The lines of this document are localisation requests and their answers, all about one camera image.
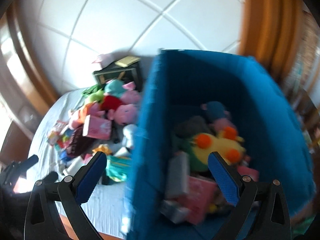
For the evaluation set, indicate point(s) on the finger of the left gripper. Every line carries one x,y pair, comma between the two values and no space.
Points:
22,167

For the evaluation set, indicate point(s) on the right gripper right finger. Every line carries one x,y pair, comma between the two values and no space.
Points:
272,219

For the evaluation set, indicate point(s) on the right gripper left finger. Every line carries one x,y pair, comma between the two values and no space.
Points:
43,221

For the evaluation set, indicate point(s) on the white bear plush orange ribbon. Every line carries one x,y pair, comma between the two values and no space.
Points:
103,148

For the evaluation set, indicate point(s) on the black rectangular block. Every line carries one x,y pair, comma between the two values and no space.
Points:
178,176

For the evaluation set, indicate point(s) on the grey elephant plush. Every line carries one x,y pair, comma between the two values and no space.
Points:
191,127

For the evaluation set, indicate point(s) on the blue pink pig plush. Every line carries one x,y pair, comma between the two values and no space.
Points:
218,116

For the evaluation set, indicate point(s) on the blue striped bed sheet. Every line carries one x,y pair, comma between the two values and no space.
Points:
102,205

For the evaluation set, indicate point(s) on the yellow duck plush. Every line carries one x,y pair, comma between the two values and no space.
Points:
227,144

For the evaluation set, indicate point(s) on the orange dress pig plush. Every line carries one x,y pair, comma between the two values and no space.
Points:
77,118

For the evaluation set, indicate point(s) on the green frog plush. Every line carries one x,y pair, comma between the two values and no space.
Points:
95,97

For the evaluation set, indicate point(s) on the teal pig plush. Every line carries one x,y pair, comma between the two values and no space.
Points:
117,88

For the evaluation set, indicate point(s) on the pink tissue box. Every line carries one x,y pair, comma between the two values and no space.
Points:
104,60

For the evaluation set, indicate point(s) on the black cabinet box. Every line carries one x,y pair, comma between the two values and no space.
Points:
128,74

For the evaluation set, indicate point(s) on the yellow sticky note pad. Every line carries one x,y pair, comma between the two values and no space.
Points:
127,61

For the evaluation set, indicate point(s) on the blue plastic storage crate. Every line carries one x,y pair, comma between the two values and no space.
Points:
214,133

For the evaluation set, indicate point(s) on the wooden headboard frame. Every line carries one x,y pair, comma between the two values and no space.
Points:
52,46

